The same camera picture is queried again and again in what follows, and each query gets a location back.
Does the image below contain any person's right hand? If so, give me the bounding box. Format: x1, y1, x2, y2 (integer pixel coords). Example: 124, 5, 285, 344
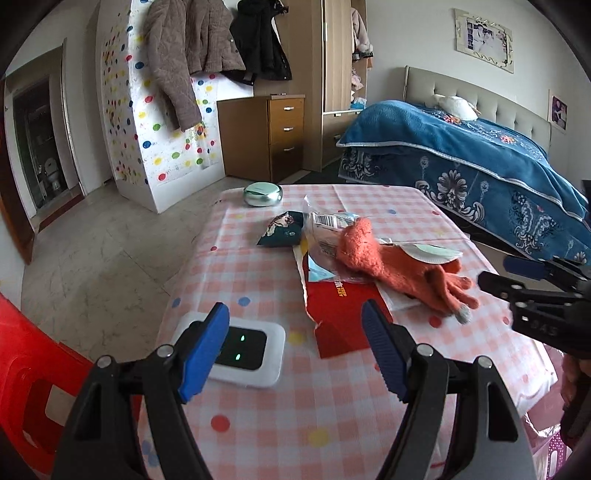
560, 356, 581, 407

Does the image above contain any table with checkered cloth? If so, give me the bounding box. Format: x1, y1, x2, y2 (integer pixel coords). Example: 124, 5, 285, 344
139, 184, 561, 480

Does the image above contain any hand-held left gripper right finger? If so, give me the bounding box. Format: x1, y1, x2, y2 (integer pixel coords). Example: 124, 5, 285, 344
361, 299, 536, 480

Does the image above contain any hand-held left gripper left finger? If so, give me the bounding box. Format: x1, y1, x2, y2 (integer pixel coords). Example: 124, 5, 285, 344
51, 302, 230, 480

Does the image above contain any small wall picture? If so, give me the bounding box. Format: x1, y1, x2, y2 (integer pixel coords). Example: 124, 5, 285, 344
549, 90, 568, 134

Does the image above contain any pink frilly basket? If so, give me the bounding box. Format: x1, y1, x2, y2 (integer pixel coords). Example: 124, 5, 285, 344
524, 406, 578, 480

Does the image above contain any wooden drawer cabinet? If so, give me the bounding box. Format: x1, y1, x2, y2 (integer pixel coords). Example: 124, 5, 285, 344
217, 95, 306, 183

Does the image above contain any black jacket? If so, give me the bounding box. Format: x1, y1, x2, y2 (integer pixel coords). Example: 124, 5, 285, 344
229, 0, 293, 86

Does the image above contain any wooden wardrobe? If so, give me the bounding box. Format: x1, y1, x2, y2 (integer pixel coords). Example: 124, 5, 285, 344
281, 0, 370, 171

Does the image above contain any red plastic stool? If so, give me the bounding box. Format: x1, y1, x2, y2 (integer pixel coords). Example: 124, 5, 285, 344
0, 293, 141, 476

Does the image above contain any brown quilted jacket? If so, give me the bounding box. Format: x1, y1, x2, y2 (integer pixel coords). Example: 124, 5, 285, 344
143, 0, 247, 131

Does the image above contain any bed with grey headboard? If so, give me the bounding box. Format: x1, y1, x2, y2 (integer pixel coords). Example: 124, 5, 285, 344
337, 65, 591, 278

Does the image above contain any white pillow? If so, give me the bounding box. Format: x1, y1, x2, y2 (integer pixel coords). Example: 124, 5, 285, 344
427, 93, 481, 121

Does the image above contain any wall poster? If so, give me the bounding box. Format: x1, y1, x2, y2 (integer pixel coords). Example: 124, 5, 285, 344
455, 8, 514, 75

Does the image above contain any white foil lid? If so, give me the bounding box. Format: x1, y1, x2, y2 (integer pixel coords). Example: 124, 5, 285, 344
402, 244, 463, 265

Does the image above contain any blue floral blanket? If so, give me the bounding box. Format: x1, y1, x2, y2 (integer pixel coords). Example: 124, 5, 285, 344
337, 100, 591, 266

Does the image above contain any clear plastic packet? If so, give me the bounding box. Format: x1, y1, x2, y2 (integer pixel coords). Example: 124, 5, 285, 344
302, 196, 370, 264

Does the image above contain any orange knit glove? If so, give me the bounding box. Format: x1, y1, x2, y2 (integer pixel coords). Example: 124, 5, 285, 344
336, 217, 481, 324

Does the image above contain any polka dot white cabinet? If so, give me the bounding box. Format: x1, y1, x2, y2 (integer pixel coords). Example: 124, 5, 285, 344
97, 0, 254, 214

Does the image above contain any brown wooden door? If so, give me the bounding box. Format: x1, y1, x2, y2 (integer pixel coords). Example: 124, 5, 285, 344
0, 76, 35, 265

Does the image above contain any white toilet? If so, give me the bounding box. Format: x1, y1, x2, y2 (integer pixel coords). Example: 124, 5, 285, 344
44, 157, 63, 190

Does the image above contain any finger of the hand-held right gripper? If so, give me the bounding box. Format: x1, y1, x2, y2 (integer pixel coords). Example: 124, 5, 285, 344
503, 255, 591, 289
478, 271, 579, 304

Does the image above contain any red paper envelope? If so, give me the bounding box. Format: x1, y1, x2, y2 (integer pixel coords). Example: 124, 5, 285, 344
293, 240, 393, 360

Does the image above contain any dark green snack packet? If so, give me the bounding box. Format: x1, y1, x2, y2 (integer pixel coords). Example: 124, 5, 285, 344
256, 210, 305, 247

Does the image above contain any round green tin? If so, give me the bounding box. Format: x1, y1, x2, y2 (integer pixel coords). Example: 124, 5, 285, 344
243, 182, 283, 207

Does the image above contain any white mobile router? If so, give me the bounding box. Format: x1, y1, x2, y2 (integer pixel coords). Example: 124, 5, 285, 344
171, 311, 286, 388

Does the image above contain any pink hanging garment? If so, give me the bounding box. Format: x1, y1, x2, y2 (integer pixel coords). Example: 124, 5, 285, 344
351, 7, 374, 54

